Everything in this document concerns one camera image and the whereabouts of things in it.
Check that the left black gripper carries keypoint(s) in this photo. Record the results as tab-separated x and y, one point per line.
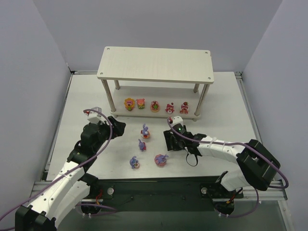
112	127

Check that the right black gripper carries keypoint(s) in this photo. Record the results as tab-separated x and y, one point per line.
172	141

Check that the purple bunny pink cake toy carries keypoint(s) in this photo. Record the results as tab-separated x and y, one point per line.
161	160

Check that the orange lion toy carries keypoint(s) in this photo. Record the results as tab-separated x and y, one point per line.
129	104

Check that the red white bear toy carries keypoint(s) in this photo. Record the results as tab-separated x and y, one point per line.
170	108

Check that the pink bear burger toy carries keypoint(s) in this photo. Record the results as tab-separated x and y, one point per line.
140	103

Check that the red white strawberry toy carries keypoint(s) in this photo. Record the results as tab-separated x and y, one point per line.
184	109

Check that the pink bear clover toy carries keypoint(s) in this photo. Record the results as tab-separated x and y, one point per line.
155	107

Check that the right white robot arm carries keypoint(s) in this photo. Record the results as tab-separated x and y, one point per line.
257	166

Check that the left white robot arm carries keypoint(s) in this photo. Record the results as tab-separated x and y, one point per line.
72	184

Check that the wooden two-tier shelf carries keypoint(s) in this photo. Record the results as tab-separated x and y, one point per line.
156	74

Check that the purple bunny on red base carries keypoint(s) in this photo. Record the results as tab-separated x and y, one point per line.
145	134

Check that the purple bunny toy standing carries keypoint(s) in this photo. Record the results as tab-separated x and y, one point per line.
141	145

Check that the purple bunny with ball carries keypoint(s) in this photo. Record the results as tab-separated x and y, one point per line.
134	162

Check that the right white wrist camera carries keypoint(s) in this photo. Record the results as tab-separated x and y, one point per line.
175	120

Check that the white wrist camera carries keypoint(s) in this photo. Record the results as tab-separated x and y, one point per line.
175	120
93	117

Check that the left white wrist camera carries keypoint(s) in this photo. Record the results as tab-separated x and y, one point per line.
93	117

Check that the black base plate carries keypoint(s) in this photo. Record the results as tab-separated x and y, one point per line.
155	194

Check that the aluminium frame rail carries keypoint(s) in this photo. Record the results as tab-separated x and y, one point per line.
247	194

